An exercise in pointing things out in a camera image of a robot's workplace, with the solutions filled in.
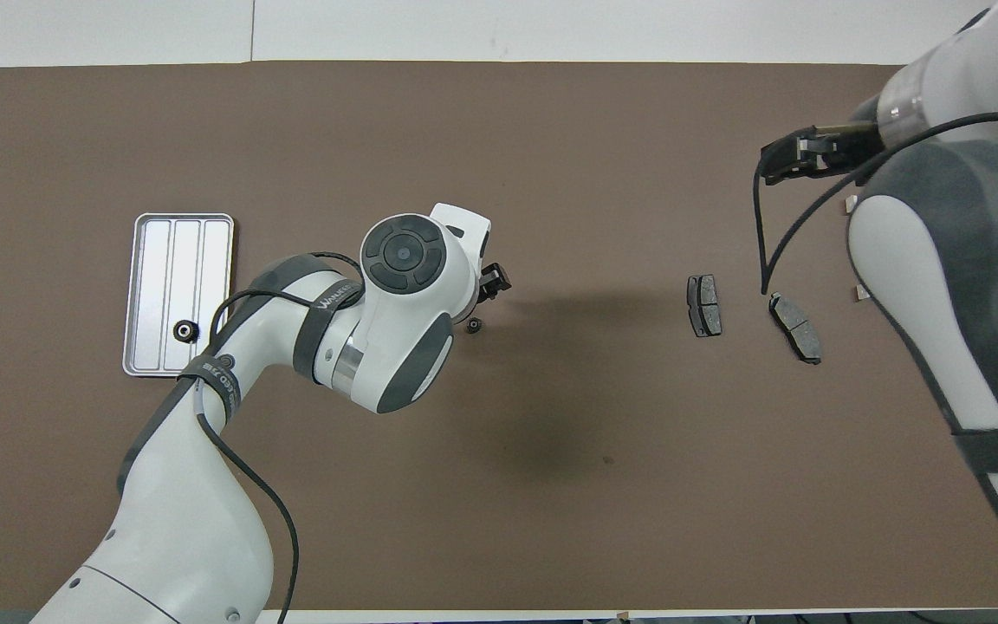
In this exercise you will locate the large black bearing gear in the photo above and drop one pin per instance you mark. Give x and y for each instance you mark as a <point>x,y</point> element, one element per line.
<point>184,330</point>

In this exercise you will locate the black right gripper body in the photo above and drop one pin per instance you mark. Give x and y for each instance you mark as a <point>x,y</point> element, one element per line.
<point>858,152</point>

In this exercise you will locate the silver metal tray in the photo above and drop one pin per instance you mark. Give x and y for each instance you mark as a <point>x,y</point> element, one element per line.
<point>161,277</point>

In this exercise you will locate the brown table mat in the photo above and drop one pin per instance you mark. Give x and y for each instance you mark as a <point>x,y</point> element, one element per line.
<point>603,485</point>

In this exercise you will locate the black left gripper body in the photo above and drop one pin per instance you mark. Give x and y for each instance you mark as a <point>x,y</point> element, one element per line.
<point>495,282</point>

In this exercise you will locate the rectangular grey brake pad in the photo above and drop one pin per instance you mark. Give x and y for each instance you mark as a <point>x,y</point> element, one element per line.
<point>705,308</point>

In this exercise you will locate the elongated grey brake pad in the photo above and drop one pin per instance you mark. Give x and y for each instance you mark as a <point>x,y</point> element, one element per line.
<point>798,331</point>

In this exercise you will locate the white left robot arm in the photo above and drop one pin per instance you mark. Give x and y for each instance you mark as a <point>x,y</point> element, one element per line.
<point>187,520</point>

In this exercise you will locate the white semicircular bracket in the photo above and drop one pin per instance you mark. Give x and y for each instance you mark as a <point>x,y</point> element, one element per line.
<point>859,295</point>

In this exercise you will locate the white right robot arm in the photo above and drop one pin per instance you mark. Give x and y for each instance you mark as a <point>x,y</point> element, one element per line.
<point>923,286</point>

